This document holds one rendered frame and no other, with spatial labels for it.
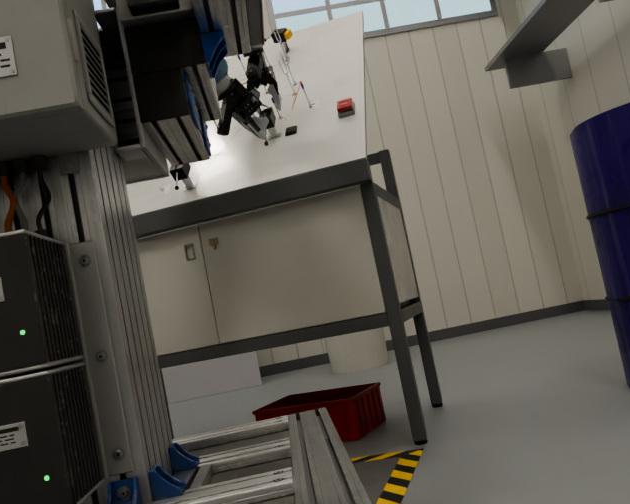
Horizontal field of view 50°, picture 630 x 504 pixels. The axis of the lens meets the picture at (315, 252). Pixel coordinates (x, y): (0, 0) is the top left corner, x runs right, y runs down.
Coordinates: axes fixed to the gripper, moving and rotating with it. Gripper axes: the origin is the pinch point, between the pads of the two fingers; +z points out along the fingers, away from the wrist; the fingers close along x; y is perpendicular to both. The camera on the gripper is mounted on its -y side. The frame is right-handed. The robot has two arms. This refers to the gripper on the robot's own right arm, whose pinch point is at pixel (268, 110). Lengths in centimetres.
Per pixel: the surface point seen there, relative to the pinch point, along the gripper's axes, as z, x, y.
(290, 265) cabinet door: 45, -1, -32
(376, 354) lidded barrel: 177, 25, 162
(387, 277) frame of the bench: 54, -31, -35
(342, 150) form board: 16.4, -24.3, -18.6
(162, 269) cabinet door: 38, 42, -29
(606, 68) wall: 50, -154, 263
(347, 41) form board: -14, -25, 47
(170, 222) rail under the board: 24, 34, -28
